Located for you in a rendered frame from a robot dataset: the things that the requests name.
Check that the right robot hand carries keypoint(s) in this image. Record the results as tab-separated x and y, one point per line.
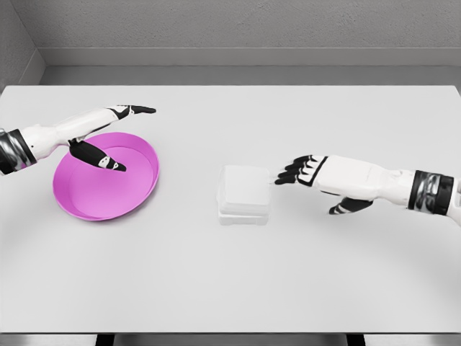
345	174

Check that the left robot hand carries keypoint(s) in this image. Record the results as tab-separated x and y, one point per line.
90	119

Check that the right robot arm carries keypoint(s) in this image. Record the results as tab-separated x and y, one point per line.
425	189

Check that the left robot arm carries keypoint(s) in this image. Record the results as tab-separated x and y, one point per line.
25	143

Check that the white lidded box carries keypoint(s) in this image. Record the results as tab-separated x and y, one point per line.
244	194

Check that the pink round plate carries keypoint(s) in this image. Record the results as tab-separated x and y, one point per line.
106	176

